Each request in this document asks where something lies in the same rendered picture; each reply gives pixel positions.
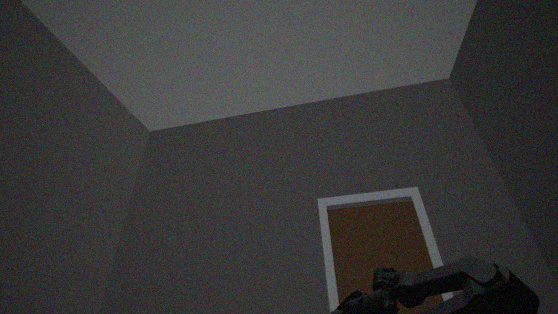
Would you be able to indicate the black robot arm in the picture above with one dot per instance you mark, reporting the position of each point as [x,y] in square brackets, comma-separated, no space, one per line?
[487,289]

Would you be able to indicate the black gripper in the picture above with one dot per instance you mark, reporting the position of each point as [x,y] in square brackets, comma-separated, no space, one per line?
[355,303]

